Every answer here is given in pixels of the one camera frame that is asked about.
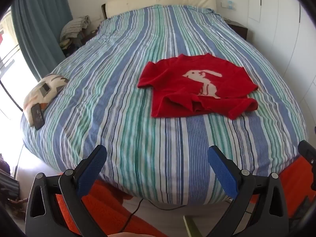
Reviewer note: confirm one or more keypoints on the bed with striped sheet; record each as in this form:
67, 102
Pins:
111, 103

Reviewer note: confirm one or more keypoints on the red sweater with white rabbit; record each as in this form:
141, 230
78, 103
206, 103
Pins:
172, 86

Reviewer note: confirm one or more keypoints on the black phone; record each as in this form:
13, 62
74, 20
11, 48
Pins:
37, 117

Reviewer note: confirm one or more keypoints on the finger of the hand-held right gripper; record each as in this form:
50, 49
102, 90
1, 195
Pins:
308, 153

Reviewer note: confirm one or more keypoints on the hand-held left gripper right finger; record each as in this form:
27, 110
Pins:
222, 172

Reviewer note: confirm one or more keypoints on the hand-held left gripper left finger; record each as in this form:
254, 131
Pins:
93, 170

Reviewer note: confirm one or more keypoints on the patterned pillow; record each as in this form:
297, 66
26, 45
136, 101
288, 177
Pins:
47, 86

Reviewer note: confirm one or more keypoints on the dark wooden nightstand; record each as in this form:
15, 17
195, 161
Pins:
240, 29

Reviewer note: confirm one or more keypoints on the green flat object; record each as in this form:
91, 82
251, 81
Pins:
192, 228

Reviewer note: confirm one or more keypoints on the white wall switch panel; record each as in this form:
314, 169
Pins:
227, 5

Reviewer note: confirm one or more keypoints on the teal curtain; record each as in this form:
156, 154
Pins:
39, 24

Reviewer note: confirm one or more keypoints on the pile of folded clothes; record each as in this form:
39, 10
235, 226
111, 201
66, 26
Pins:
74, 26

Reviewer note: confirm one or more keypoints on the orange shaggy rug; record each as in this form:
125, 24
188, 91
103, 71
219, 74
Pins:
103, 202

